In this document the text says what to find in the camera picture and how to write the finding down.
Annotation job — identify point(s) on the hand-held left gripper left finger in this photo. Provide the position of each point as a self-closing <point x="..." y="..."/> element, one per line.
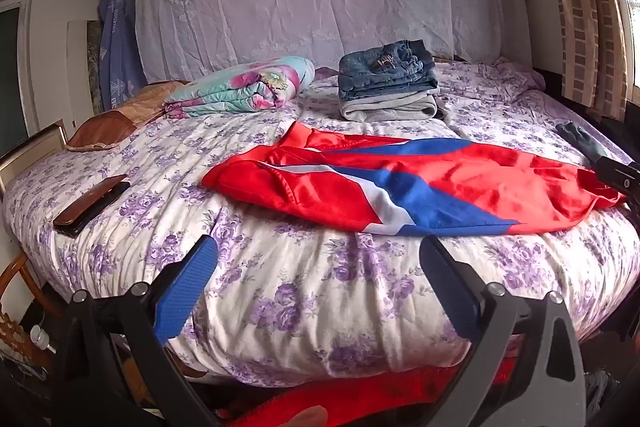
<point x="184" y="294"/>

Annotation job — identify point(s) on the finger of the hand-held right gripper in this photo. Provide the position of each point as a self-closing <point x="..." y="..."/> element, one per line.
<point x="620" y="179"/>

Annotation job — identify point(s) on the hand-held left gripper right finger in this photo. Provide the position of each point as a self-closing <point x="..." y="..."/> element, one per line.
<point x="447" y="287"/>

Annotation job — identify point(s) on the red blue white pants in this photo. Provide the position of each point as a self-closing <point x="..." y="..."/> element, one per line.
<point x="475" y="177"/>

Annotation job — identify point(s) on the dark green pants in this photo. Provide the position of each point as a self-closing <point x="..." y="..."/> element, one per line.
<point x="582" y="139"/>

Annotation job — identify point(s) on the folded grey pants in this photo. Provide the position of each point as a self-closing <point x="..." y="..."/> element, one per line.
<point x="385" y="109"/>

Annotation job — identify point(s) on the brown wallet phone case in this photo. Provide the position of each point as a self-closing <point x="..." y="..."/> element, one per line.
<point x="102" y="212"/>

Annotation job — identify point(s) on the purple floral bedspread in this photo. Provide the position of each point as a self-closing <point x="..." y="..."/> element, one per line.
<point x="300" y="297"/>

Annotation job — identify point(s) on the red knit cloth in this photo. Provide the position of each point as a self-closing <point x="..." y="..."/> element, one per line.
<point x="380" y="394"/>

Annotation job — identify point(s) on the brown leather wallet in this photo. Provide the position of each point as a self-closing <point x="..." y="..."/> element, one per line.
<point x="87" y="203"/>

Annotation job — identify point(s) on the wooden chair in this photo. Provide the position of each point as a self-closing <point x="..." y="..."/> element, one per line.
<point x="20" y="297"/>

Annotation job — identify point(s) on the window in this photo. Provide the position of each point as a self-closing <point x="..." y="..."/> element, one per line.
<point x="631" y="7"/>

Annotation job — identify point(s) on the beige patterned curtain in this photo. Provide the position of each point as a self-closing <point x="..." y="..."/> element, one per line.
<point x="580" y="7"/>

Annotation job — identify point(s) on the brown pillow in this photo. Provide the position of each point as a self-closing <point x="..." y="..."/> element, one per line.
<point x="115" y="122"/>

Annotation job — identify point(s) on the folded light blue jeans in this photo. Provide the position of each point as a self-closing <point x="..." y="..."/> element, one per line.
<point x="385" y="89"/>

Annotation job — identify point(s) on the folded floral quilt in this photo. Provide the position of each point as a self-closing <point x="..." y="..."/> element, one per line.
<point x="240" y="87"/>

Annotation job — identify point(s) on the folded dark blue jeans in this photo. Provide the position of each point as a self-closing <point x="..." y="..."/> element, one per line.
<point x="385" y="59"/>

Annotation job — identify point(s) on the blue hanging cloth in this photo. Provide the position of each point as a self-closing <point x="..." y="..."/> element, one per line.
<point x="117" y="47"/>

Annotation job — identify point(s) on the white framed glass door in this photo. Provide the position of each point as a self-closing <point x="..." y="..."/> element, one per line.
<point x="15" y="72"/>

